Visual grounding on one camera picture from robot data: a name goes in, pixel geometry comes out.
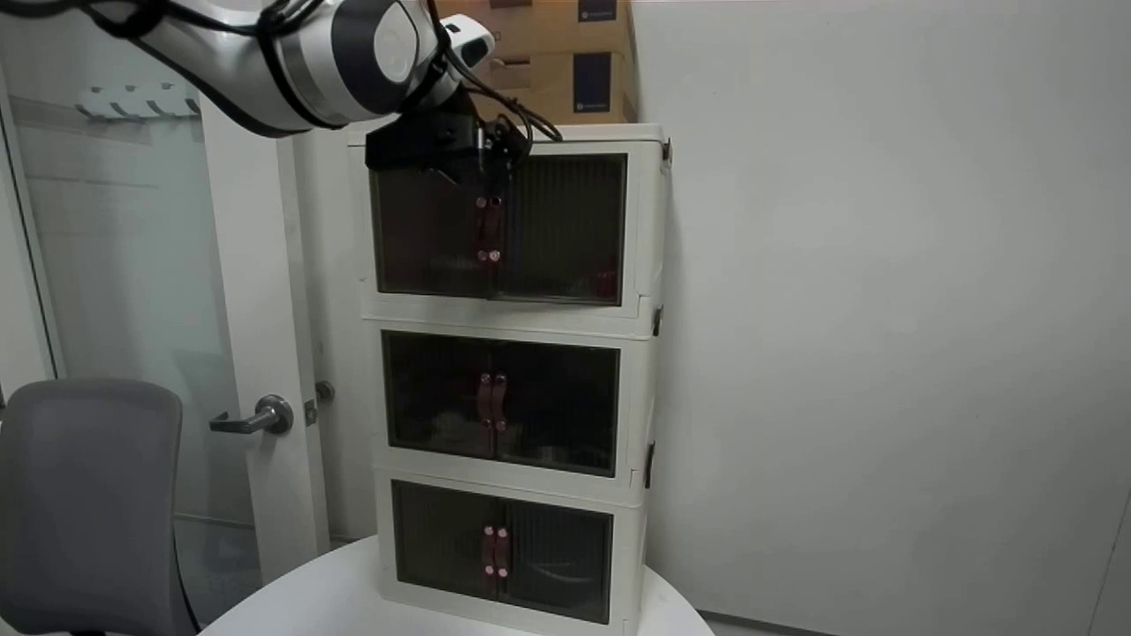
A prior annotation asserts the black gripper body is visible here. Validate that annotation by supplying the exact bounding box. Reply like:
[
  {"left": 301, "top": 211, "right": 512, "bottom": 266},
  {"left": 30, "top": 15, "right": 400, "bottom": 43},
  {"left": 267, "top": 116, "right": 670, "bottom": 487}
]
[{"left": 469, "top": 110, "right": 537, "bottom": 170}]

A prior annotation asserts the white three-tier storage cabinet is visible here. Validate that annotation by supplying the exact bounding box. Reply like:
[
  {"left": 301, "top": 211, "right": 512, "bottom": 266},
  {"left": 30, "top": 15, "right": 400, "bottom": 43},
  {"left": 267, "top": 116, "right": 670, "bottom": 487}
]
[{"left": 347, "top": 121, "right": 677, "bottom": 636}]

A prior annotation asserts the tinted middle cabinet door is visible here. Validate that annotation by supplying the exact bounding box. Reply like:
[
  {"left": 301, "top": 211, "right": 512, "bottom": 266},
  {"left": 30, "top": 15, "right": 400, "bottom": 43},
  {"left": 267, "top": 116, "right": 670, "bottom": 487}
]
[
  {"left": 379, "top": 328, "right": 500, "bottom": 466},
  {"left": 489, "top": 337, "right": 626, "bottom": 482}
]

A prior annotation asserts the tinted bottom cabinet door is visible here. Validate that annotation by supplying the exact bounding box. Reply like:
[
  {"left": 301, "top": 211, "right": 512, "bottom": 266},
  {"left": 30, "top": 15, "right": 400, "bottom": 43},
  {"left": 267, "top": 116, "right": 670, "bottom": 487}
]
[
  {"left": 492, "top": 494, "right": 619, "bottom": 631},
  {"left": 389, "top": 478, "right": 501, "bottom": 601}
]

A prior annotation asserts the cardboard box with dark label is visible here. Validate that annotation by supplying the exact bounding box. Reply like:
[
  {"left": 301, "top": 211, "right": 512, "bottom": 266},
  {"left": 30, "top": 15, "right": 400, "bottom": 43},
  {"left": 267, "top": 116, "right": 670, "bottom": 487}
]
[
  {"left": 438, "top": 0, "right": 641, "bottom": 65},
  {"left": 469, "top": 51, "right": 641, "bottom": 131}
]

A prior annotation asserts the white room door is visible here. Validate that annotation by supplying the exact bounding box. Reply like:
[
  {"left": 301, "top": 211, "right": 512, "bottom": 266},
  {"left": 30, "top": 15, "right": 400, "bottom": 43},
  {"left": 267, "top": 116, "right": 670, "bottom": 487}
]
[{"left": 0, "top": 0, "right": 338, "bottom": 594}]

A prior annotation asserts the metal door latch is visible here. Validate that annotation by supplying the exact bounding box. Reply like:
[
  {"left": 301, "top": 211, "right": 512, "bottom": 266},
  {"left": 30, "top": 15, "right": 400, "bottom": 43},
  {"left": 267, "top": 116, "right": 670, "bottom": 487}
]
[{"left": 301, "top": 379, "right": 340, "bottom": 430}]

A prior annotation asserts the grey office chair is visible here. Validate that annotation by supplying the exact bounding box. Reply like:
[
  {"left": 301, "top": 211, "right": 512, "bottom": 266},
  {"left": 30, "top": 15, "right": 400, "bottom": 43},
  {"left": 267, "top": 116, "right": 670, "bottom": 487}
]
[{"left": 0, "top": 375, "right": 203, "bottom": 636}]

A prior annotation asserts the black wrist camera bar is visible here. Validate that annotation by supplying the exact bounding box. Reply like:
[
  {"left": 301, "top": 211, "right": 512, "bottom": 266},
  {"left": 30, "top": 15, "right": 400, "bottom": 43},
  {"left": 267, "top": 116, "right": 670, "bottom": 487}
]
[{"left": 362, "top": 105, "right": 489, "bottom": 176}]

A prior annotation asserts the silver lever door handle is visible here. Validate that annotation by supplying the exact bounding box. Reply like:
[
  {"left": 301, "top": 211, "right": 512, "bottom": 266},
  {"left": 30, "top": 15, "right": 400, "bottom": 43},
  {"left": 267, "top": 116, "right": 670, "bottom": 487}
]
[{"left": 204, "top": 393, "right": 296, "bottom": 442}]

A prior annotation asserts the white coat hook rail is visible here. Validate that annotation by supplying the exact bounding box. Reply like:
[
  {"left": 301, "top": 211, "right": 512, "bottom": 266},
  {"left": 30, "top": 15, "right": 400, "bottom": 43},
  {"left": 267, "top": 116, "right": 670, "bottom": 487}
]
[{"left": 70, "top": 78, "right": 203, "bottom": 129}]

